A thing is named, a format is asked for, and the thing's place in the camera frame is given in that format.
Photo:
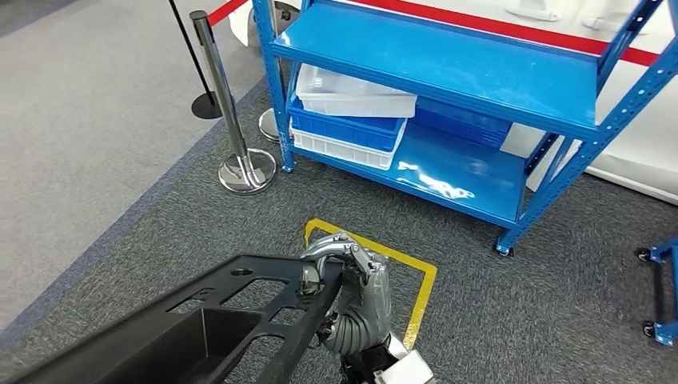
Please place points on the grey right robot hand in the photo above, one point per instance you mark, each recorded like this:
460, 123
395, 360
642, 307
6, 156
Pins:
368, 286

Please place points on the long black plastic part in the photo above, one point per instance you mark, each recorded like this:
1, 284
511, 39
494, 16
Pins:
159, 339

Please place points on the blue metal shelf rack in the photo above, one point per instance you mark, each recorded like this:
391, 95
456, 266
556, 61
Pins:
423, 58
667, 333

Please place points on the yellow floor tape square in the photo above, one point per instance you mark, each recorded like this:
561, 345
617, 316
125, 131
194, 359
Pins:
418, 297

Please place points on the white plastic bin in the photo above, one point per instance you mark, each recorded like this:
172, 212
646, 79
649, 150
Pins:
339, 151

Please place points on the red barrier belt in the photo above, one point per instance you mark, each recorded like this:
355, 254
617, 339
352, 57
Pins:
228, 11

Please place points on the chrome stanchion post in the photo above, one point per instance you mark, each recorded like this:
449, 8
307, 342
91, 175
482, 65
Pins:
267, 127
233, 132

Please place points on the black stanchion post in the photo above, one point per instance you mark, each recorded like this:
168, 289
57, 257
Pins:
206, 106

